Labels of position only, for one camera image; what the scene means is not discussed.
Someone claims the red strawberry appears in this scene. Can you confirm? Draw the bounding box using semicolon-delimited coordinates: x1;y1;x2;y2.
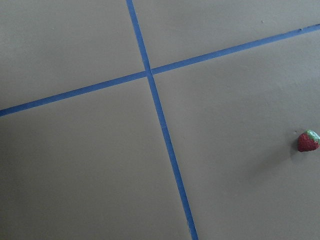
297;129;320;152

